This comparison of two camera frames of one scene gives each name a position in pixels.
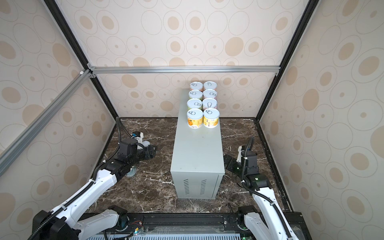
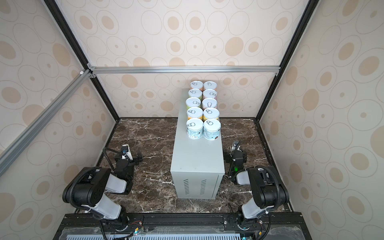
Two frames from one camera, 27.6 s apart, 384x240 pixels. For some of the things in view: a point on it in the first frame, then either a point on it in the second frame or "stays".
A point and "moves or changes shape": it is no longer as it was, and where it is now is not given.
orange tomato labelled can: (210, 85) stays
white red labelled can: (210, 93) stays
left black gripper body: (148, 153) to (136, 162)
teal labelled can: (132, 173) moves or changes shape
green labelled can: (195, 94) stays
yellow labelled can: (211, 117) stays
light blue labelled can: (146, 143) to (211, 128)
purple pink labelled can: (209, 103) stays
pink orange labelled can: (196, 85) stays
